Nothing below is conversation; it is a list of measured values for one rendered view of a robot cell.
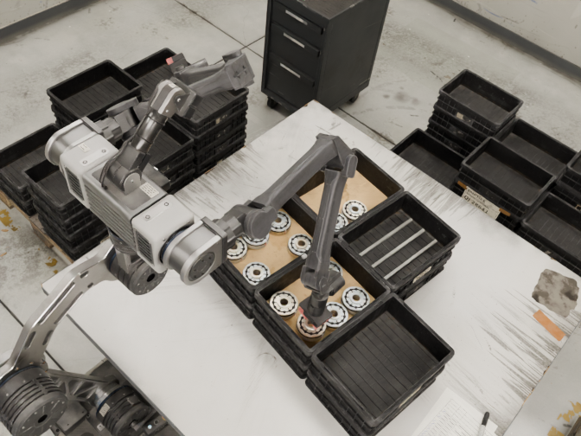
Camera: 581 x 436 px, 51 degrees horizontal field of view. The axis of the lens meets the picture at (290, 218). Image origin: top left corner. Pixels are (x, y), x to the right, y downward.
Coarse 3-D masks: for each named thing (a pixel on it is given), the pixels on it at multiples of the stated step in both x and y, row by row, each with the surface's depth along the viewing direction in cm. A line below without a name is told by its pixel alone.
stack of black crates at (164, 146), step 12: (168, 120) 322; (168, 132) 327; (180, 132) 318; (120, 144) 316; (156, 144) 323; (168, 144) 324; (180, 144) 325; (156, 156) 318; (168, 156) 305; (180, 156) 313; (192, 156) 321; (156, 168) 305; (168, 168) 311; (180, 168) 321; (192, 168) 330; (180, 180) 326; (192, 180) 337; (168, 192) 326
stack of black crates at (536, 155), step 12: (516, 120) 348; (504, 132) 341; (516, 132) 355; (528, 132) 350; (540, 132) 344; (516, 144) 351; (528, 144) 352; (540, 144) 348; (552, 144) 343; (564, 144) 339; (528, 156) 346; (540, 156) 347; (552, 156) 347; (564, 156) 342; (552, 168) 342; (564, 168) 327
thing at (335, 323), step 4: (328, 304) 216; (332, 304) 216; (336, 304) 217; (340, 304) 217; (328, 308) 215; (340, 308) 216; (344, 308) 216; (344, 312) 215; (344, 316) 214; (328, 320) 212; (332, 320) 212; (336, 320) 212; (340, 320) 213; (344, 320) 213; (328, 324) 211; (332, 324) 211; (336, 324) 211; (340, 324) 211
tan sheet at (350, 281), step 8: (344, 272) 229; (296, 280) 225; (352, 280) 227; (288, 288) 222; (296, 288) 223; (304, 288) 223; (344, 288) 225; (296, 296) 221; (304, 296) 221; (336, 296) 222; (288, 320) 214; (296, 320) 214; (312, 344) 209
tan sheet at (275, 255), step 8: (280, 208) 246; (296, 224) 241; (288, 232) 239; (296, 232) 239; (304, 232) 239; (272, 240) 235; (280, 240) 236; (288, 240) 236; (248, 248) 232; (264, 248) 232; (272, 248) 233; (280, 248) 233; (248, 256) 230; (256, 256) 230; (264, 256) 230; (272, 256) 231; (280, 256) 231; (288, 256) 231; (240, 264) 227; (272, 264) 228; (280, 264) 229; (272, 272) 226
